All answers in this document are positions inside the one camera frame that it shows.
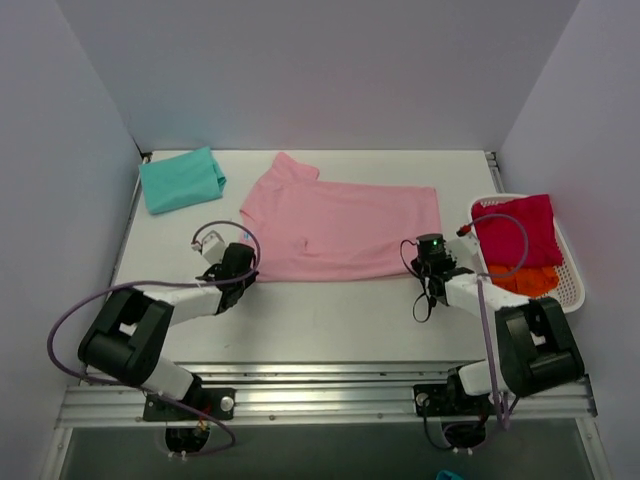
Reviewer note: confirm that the teal object at bottom edge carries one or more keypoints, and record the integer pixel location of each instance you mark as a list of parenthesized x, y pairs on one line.
[(447, 475)]

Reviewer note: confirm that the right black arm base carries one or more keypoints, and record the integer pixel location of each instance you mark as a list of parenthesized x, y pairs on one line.
[(453, 421)]

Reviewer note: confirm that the pink t-shirt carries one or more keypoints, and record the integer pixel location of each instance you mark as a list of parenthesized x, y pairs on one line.
[(321, 231)]

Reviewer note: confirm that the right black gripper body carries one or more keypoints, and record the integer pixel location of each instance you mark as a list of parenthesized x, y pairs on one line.
[(427, 270)]

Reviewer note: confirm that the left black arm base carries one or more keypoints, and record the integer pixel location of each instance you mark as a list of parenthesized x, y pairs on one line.
[(195, 425)]

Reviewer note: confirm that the red t-shirt in basket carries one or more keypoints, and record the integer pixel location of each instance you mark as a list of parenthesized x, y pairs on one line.
[(502, 241)]

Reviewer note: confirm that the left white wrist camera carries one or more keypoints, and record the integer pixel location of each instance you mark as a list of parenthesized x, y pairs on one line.
[(211, 247)]

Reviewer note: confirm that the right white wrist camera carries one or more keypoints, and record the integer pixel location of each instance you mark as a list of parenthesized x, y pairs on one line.
[(465, 251)]

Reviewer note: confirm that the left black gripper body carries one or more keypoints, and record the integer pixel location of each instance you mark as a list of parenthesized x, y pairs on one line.
[(233, 288)]

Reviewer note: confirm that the white perforated plastic basket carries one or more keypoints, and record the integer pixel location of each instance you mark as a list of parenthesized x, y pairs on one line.
[(570, 291)]

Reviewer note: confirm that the folded teal t-shirt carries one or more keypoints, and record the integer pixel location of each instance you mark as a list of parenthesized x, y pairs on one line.
[(181, 181)]

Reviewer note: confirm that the orange t-shirt in basket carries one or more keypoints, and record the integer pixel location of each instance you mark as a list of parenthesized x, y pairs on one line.
[(529, 281)]

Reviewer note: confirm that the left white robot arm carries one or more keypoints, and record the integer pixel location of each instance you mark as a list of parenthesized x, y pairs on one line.
[(126, 339)]

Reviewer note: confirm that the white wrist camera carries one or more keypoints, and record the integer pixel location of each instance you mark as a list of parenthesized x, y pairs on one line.
[(465, 251), (211, 247)]

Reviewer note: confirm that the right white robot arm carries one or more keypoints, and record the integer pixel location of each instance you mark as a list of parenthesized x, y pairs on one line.
[(529, 345)]

